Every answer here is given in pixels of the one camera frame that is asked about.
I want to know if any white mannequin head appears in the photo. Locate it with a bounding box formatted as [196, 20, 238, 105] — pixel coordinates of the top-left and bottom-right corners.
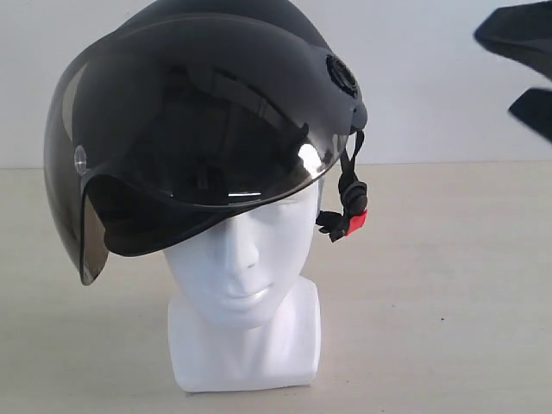
[164, 184, 321, 392]

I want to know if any black helmet with tinted visor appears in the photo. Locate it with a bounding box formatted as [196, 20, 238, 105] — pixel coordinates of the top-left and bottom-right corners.
[43, 1, 368, 285]

